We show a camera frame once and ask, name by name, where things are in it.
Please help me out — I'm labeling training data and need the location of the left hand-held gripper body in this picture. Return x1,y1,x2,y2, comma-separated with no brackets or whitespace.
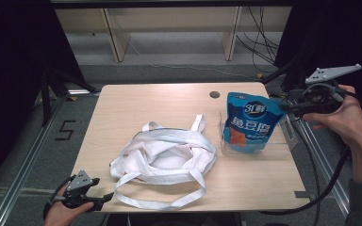
56,169,105,212

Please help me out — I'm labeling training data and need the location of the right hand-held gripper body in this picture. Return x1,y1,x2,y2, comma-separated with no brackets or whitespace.
289,63,362,116

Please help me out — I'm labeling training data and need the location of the clear plastic box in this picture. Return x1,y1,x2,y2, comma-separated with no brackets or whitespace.
218,110,299,157

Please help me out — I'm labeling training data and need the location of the blue snack pouch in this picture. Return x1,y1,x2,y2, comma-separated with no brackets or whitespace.
222,91,288,154

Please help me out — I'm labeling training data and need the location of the white cloth tote bag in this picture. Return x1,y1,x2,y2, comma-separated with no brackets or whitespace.
108,114,218,211

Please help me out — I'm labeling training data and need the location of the person's left hand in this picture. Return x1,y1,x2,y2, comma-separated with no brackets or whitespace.
43,184,95,226

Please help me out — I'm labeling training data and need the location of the person's right hand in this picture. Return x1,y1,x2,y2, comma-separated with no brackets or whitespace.
303,85,362,155

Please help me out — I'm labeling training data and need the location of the black curtain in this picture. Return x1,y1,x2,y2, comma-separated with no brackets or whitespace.
272,0,362,105
0,0,88,197

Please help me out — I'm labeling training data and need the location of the black metal stand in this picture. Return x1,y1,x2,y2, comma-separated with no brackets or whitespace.
39,66,101,127

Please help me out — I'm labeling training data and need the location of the black looped gripper cable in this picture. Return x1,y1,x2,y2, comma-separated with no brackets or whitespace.
42,174,77,220

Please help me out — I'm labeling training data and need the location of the aluminium floor rail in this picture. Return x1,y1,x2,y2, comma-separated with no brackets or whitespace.
281,117,351,218
0,95,69,226

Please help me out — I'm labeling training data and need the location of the bundle of black cables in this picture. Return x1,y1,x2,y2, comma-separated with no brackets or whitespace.
235,6,281,75

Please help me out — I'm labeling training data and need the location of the thick black gripper cable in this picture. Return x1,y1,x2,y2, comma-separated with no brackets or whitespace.
258,145,353,217

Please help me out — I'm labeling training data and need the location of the white floor cable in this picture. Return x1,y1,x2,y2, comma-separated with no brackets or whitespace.
125,39,259,80

